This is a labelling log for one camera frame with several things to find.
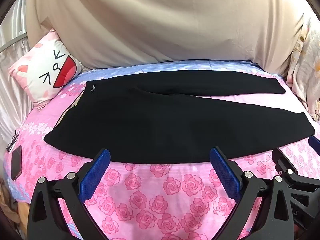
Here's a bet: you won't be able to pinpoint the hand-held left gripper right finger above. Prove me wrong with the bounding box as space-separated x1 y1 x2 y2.
209 147 302 240

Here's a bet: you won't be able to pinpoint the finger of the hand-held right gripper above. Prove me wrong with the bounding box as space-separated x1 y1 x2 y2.
308 136 320 154
272 148 320 195

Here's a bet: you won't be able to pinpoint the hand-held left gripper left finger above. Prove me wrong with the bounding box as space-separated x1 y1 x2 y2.
27 148 112 240

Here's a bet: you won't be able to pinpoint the black pants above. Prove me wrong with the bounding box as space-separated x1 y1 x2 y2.
44 70 316 164

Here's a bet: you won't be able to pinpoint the pink rose bedsheet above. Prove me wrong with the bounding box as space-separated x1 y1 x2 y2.
4 59 320 240

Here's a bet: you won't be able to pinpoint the pale floral blanket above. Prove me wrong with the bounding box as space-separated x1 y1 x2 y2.
286 12 320 123

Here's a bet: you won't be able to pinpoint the black smartphone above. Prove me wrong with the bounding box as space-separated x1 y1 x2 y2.
10 146 24 181

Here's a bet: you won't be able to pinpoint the black eyeglasses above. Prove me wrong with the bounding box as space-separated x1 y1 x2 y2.
6 130 20 153

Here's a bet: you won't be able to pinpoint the orange brown cloth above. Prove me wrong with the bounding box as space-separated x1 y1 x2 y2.
0 177 28 233

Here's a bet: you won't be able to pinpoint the cat face pillow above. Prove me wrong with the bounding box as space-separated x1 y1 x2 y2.
8 29 84 112

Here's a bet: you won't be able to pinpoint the white satin curtain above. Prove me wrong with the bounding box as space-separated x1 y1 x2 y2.
0 0 38 155

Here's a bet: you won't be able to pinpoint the grey metal rod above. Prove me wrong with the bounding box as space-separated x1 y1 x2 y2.
0 33 28 53

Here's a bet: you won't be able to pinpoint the beige cloth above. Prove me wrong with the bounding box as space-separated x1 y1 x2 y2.
26 0 308 71

